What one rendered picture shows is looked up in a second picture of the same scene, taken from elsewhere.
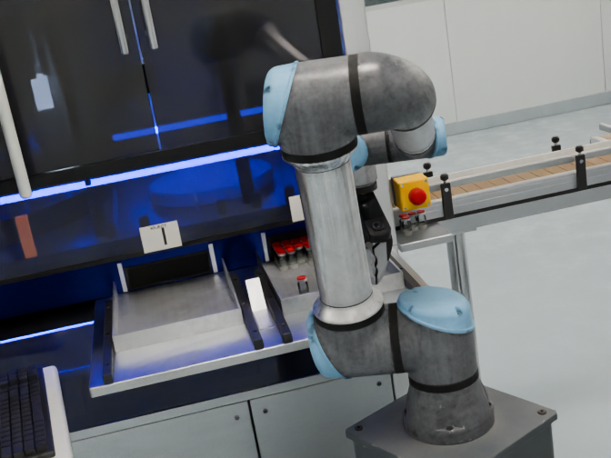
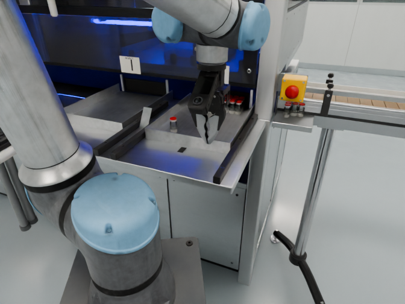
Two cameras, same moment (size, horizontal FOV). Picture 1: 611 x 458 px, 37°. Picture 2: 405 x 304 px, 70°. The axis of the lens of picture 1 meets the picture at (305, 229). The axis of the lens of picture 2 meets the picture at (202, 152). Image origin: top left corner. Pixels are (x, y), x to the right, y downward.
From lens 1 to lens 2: 1.29 m
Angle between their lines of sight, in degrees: 30
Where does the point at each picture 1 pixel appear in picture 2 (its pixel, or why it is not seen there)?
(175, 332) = (87, 122)
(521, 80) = not seen: outside the picture
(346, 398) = (217, 193)
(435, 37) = not seen: outside the picture
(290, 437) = (184, 197)
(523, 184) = (394, 111)
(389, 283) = (219, 146)
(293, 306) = (152, 135)
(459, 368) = (107, 279)
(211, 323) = (105, 125)
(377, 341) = (52, 210)
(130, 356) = not seen: hidden behind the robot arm
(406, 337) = (68, 223)
